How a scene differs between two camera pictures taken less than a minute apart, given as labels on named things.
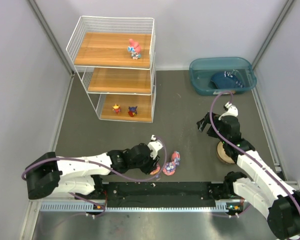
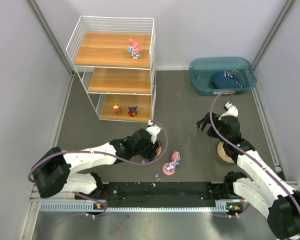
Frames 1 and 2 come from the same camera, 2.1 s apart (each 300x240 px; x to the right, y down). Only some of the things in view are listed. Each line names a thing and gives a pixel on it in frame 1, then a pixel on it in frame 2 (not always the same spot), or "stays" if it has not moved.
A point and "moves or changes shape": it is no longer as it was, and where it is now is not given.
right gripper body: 212,127 stays
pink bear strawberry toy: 155,171 moves or changes shape
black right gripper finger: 211,132 stays
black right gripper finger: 201,123 stays
